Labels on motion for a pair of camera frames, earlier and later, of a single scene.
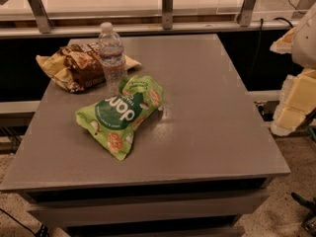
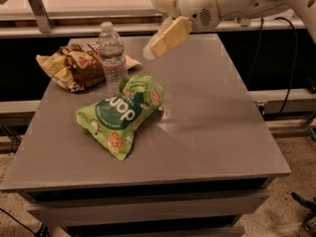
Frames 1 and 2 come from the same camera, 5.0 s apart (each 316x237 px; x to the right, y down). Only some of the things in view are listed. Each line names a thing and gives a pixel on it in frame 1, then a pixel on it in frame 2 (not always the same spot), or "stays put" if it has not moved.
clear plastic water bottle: x=113 y=56 stays put
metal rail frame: x=39 y=24 stays put
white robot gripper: x=306 y=44 → x=197 y=6
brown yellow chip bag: x=78 y=66 stays put
